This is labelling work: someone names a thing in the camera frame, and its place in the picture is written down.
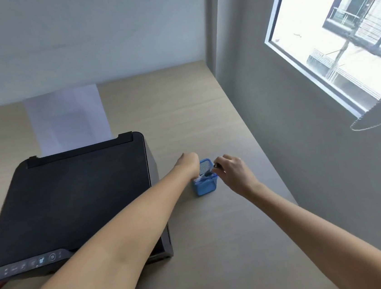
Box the person's right hand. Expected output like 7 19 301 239
211 151 264 204

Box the person's left hand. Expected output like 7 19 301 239
172 151 203 184

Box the black marker pen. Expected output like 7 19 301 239
203 163 223 177

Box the blue mesh pen holder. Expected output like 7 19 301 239
190 157 221 197

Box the person's left forearm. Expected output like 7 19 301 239
0 165 205 289

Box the person's right forearm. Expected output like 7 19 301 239
247 170 381 289

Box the black printer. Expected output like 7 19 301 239
0 128 175 282

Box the white paper sheet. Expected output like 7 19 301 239
22 82 115 159

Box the window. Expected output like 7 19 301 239
260 0 381 127

